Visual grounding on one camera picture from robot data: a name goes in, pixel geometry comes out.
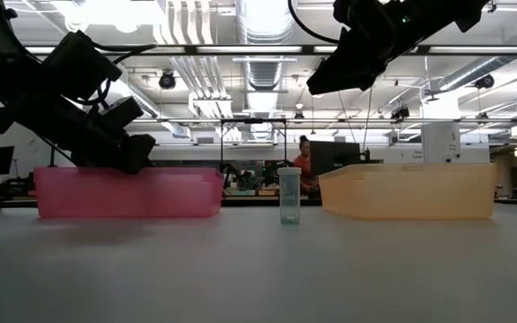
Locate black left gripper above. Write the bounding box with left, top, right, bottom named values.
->
left=72, top=127, right=156, bottom=175

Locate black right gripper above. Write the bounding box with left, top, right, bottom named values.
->
left=306, top=0, right=456, bottom=95

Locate clear white-capped pill bottle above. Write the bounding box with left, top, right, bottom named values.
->
left=277, top=166, right=302, bottom=226

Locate pink translucent plastic bin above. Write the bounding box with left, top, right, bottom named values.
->
left=32, top=166, right=225, bottom=220

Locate orange translucent plastic bin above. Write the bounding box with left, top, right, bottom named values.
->
left=318, top=162, right=498, bottom=222

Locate long linear ceiling light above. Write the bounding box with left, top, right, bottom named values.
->
left=15, top=43, right=517, bottom=57

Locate person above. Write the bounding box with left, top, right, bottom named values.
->
left=293, top=134, right=321, bottom=201

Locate white square pillar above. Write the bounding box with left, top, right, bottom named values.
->
left=421, top=96, right=462, bottom=165

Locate grey table mat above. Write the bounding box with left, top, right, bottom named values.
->
left=0, top=204, right=517, bottom=323

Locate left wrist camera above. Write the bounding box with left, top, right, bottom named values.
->
left=99, top=95, right=145, bottom=132

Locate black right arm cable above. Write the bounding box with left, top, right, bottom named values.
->
left=287, top=0, right=341, bottom=45

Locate black ceiling camera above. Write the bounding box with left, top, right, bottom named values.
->
left=474, top=74, right=495, bottom=90
left=158, top=71, right=178, bottom=91

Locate silver round air duct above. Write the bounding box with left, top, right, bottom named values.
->
left=235, top=0, right=295, bottom=140

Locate black metal frame stand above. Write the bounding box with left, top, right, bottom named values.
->
left=219, top=117, right=289, bottom=194

